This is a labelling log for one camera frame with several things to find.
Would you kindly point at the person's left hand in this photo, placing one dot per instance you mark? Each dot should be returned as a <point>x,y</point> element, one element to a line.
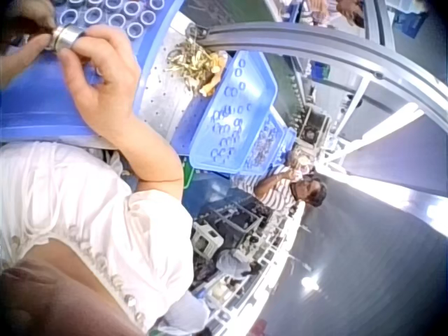
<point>17,52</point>

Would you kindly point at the person's right hand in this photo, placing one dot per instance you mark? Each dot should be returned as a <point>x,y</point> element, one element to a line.
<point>108,94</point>

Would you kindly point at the person's left fingers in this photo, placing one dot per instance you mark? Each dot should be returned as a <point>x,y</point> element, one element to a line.
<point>33,45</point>

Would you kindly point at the large dark blue tray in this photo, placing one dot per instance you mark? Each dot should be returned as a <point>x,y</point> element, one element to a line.
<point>35,108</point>

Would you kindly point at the pile of brass metal parts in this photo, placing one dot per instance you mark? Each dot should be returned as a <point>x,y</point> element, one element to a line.
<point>194,66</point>

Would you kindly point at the blue perforated plastic mat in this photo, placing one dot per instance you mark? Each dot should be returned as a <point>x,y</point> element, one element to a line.
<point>190,126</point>

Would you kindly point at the green plastic bin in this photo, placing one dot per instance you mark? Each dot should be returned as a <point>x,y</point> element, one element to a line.
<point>188,176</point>

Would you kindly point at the scattered blue rubber rings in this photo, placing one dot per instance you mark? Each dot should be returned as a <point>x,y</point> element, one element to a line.
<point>229,129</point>

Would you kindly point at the light blue plastic tray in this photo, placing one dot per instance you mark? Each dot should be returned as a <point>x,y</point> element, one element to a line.
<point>252,91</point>

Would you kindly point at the blue tray of metal parts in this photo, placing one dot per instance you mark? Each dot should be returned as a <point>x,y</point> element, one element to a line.
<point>266,143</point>

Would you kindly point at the white plastic crate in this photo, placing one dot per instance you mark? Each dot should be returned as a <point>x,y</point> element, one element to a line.
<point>204,241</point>

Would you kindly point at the small blue crate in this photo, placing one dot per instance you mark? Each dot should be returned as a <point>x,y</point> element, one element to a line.
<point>320,70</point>

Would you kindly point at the long ceiling light strip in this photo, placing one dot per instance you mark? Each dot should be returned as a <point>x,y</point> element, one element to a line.
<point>378,129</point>

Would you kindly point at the grey metal workstation frame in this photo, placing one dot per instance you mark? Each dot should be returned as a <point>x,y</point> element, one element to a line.
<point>315,43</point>

